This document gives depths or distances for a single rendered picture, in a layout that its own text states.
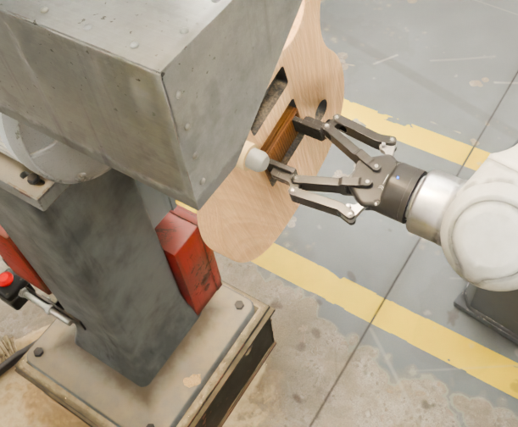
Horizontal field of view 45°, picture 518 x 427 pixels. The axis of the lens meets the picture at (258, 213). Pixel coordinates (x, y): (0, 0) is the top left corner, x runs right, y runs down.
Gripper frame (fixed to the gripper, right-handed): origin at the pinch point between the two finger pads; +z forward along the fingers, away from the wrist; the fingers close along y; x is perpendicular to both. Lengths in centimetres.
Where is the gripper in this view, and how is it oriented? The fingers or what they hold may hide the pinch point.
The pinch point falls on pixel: (285, 144)
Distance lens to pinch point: 90.6
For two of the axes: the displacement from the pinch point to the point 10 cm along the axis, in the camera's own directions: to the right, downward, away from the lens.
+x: -2.1, -4.2, -8.8
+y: 5.1, -8.2, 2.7
